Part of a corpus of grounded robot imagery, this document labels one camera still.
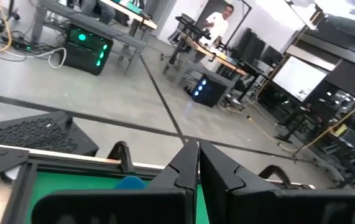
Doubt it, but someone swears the yellow floor cable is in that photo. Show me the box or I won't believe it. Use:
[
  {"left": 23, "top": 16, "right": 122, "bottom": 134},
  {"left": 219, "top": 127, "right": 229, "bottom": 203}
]
[{"left": 247, "top": 116, "right": 293, "bottom": 153}]

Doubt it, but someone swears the grey metal bench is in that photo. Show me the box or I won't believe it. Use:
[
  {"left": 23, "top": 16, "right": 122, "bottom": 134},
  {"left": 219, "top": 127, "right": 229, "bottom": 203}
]
[{"left": 30, "top": 0, "right": 149, "bottom": 77}]

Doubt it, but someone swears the black glass-front shelving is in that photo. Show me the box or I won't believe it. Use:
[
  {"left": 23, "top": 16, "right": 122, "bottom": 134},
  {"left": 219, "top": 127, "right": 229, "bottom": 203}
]
[{"left": 257, "top": 18, "right": 355, "bottom": 187}]

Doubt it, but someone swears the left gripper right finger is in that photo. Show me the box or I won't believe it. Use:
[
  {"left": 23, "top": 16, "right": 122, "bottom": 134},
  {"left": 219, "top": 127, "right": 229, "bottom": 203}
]
[{"left": 199, "top": 139, "right": 355, "bottom": 224}]

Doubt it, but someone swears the black monitor cluster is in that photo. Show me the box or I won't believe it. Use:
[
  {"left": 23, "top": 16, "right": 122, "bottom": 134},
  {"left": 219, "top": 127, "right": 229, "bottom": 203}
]
[{"left": 234, "top": 27, "right": 285, "bottom": 68}]

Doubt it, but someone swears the black tower with green lights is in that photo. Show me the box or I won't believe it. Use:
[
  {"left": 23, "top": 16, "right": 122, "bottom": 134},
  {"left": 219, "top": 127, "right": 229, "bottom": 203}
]
[{"left": 62, "top": 24, "right": 115, "bottom": 77}]

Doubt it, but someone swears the black tower with blue lights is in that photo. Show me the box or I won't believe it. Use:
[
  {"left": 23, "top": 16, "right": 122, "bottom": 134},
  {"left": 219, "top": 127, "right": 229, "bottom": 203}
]
[{"left": 190, "top": 73, "right": 228, "bottom": 108}]

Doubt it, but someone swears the wooden workbench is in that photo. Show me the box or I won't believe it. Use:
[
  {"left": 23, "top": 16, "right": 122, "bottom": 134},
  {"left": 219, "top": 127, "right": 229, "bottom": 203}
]
[
  {"left": 99, "top": 0, "right": 159, "bottom": 30},
  {"left": 183, "top": 35, "right": 248, "bottom": 77}
]

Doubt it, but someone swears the white floor cable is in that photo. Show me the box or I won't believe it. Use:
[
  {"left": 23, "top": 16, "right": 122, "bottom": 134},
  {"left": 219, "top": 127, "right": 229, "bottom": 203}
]
[{"left": 0, "top": 46, "right": 68, "bottom": 70}]

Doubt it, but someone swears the black arched frame handle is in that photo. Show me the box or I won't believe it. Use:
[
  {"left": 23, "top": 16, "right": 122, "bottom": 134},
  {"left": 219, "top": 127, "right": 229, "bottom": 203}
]
[
  {"left": 107, "top": 140, "right": 136, "bottom": 174},
  {"left": 257, "top": 164, "right": 293, "bottom": 187}
]

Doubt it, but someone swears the green table mat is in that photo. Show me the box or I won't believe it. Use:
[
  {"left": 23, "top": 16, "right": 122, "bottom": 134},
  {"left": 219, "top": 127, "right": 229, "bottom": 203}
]
[{"left": 26, "top": 170, "right": 211, "bottom": 224}]

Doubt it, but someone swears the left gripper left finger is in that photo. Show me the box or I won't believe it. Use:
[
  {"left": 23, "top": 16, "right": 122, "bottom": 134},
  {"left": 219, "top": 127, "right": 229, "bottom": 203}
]
[{"left": 30, "top": 138, "right": 200, "bottom": 224}]

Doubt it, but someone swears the person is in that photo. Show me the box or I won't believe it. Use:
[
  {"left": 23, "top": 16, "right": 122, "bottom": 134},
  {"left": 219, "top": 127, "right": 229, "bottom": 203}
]
[
  {"left": 80, "top": 0, "right": 116, "bottom": 25},
  {"left": 199, "top": 2, "right": 236, "bottom": 47}
]

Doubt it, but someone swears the blue plastic bin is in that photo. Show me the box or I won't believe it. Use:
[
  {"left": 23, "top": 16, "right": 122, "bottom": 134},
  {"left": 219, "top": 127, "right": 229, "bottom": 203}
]
[{"left": 114, "top": 175, "right": 147, "bottom": 190}]

